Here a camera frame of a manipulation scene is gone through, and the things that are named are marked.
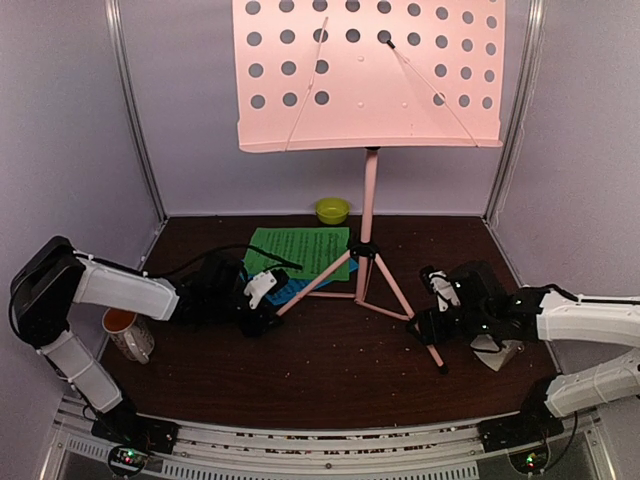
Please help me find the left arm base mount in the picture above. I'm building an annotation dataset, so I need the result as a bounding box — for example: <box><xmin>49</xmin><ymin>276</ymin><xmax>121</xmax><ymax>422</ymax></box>
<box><xmin>91</xmin><ymin>414</ymin><xmax>179</xmax><ymax>454</ymax></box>

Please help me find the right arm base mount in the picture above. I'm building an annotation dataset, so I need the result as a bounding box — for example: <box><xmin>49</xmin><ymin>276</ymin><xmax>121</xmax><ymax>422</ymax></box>
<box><xmin>477</xmin><ymin>413</ymin><xmax>564</xmax><ymax>453</ymax></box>

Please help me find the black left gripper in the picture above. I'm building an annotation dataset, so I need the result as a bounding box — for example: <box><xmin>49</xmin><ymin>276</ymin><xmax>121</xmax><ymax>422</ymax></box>
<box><xmin>208</xmin><ymin>283</ymin><xmax>284</xmax><ymax>338</ymax></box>

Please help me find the aluminium front rail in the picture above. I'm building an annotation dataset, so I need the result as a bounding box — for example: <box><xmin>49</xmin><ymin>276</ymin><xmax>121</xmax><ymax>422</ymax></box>
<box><xmin>47</xmin><ymin>394</ymin><xmax>609</xmax><ymax>480</ymax></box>

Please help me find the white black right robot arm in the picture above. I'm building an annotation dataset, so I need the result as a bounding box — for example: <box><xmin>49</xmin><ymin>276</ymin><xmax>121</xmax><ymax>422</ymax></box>
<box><xmin>407</xmin><ymin>261</ymin><xmax>639</xmax><ymax>442</ymax></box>

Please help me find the pink music stand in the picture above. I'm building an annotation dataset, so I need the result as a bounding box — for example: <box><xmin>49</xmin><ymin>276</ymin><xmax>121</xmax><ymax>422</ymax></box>
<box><xmin>232</xmin><ymin>0</ymin><xmax>504</xmax><ymax>376</ymax></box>

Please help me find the green sheet music paper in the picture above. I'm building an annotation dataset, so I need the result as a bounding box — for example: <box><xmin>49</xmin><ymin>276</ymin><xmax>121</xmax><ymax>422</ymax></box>
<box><xmin>250</xmin><ymin>227</ymin><xmax>350</xmax><ymax>280</ymax></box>

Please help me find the white metronome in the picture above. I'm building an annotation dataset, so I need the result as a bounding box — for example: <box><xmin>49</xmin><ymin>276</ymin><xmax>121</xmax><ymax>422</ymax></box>
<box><xmin>470</xmin><ymin>335</ymin><xmax>524</xmax><ymax>372</ymax></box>

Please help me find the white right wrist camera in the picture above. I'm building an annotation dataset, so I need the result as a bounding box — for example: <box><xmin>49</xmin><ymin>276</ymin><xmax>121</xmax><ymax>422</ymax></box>
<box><xmin>419</xmin><ymin>266</ymin><xmax>460</xmax><ymax>312</ymax></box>

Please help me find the yellow-green bowl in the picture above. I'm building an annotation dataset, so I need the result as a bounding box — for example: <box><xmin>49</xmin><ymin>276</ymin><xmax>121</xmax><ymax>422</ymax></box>
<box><xmin>315</xmin><ymin>197</ymin><xmax>350</xmax><ymax>225</ymax></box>

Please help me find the patterned ceramic mug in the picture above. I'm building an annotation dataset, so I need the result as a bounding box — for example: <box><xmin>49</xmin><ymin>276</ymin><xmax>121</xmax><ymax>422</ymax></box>
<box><xmin>102</xmin><ymin>308</ymin><xmax>155</xmax><ymax>365</ymax></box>

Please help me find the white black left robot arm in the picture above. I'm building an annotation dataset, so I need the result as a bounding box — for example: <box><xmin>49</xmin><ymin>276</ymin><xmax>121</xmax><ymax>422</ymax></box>
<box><xmin>8</xmin><ymin>236</ymin><xmax>299</xmax><ymax>444</ymax></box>

